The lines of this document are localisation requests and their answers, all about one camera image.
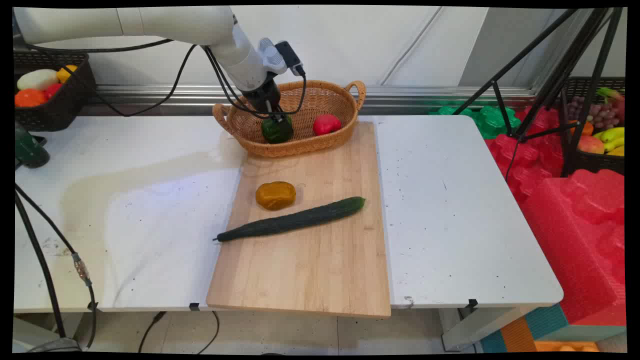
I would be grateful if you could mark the red foam mat pile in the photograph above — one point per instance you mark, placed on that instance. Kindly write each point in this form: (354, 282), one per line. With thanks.
(530, 155)

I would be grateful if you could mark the orange bell pepper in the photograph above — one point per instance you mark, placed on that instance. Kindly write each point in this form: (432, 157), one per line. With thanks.
(275, 196)

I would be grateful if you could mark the peach coloured mango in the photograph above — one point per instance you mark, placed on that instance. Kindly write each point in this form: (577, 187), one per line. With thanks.
(591, 145)

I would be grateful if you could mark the yellow banana bunch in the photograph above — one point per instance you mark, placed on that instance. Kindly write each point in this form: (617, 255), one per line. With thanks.
(612, 137)

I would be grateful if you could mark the white eggplant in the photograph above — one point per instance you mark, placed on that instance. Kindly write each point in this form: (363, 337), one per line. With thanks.
(37, 79)

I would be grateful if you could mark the teal and orange foam mat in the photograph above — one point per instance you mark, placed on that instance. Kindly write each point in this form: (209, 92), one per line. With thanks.
(545, 325)

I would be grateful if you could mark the purple grape bunch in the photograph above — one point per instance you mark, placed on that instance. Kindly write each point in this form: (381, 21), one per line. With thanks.
(602, 114)

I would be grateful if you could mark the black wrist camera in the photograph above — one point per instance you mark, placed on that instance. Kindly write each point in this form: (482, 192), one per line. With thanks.
(290, 57)

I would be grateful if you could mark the black table edge clip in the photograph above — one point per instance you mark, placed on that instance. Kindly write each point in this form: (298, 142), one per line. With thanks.
(194, 306)
(92, 306)
(472, 303)

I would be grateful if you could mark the red apple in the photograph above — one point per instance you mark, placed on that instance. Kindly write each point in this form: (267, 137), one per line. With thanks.
(620, 109)
(326, 125)

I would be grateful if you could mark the yellow vegetable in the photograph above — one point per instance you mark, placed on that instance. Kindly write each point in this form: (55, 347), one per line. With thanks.
(66, 73)

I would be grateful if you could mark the orange vegetable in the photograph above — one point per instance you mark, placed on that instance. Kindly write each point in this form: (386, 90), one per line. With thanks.
(30, 98)

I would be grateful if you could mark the black woven vegetable basket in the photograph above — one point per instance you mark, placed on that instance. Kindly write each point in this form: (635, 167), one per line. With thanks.
(55, 112)

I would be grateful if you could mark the black woven fruit basket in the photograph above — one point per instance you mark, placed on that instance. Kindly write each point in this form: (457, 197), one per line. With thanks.
(592, 162)

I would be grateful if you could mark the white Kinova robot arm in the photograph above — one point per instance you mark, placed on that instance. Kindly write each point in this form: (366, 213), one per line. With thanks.
(175, 22)

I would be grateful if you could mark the long dark green cucumber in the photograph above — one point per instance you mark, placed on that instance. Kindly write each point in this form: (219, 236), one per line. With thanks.
(295, 220)

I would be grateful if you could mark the large red foam mat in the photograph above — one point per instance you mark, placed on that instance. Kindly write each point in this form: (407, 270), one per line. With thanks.
(575, 240)

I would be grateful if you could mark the black tripod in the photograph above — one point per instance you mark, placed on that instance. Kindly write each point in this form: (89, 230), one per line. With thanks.
(575, 75)

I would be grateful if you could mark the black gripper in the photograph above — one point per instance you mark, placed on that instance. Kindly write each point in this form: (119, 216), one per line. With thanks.
(262, 95)

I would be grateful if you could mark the grey ribbed camera mount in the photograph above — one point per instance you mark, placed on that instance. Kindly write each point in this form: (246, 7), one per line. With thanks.
(270, 55)

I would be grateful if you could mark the orange fruit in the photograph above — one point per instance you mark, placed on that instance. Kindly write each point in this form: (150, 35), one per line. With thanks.
(585, 129)

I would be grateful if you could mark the green foam mat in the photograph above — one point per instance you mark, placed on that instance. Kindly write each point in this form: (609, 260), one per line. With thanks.
(492, 122)

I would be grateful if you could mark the dark green table clamp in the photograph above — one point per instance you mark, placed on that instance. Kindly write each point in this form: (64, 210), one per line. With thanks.
(30, 150)

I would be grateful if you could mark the wooden cutting board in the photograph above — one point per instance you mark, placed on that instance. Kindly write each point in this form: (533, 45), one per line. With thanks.
(305, 270)

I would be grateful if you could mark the green bell pepper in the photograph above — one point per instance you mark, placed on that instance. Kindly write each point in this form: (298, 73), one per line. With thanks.
(277, 131)

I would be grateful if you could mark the metal wall rail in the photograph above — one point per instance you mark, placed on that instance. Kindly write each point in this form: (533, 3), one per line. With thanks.
(425, 94)

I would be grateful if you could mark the white table leg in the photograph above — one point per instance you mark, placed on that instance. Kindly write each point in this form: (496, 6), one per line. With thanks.
(475, 327)

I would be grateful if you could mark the small red vegetable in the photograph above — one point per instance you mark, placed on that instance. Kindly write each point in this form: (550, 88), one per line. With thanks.
(53, 90)

